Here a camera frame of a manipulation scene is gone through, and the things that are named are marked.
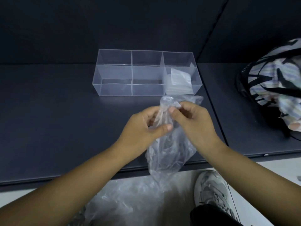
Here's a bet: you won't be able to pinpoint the person's left hand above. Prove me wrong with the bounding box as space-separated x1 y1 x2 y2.
116 105 173 160

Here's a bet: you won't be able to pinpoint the stack of plastic bags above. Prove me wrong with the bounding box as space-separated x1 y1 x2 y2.
163 67 194 96

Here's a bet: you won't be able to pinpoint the person's left forearm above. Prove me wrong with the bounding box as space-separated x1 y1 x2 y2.
0 143 141 226

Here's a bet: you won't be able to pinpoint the pile of plastic bags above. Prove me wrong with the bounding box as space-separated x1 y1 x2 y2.
83 171 196 226

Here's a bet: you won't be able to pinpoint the black white striped tote bag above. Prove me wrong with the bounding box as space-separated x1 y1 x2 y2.
236 38 301 139

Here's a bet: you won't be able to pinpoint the clear three-compartment plastic box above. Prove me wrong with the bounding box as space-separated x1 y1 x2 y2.
93 49 203 97

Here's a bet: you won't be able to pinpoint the black trousers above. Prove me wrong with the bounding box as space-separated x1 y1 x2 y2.
190 204 245 226

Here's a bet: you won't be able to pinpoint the person's right hand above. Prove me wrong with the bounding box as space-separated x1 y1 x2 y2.
169 101 226 156

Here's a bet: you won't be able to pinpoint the person's right forearm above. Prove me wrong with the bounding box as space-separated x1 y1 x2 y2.
207 141 301 226

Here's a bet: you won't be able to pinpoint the clear plastic bag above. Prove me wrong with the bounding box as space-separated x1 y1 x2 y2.
145 95 204 186

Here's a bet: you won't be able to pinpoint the person's right grey shoe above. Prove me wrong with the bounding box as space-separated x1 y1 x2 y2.
194 170 240 224

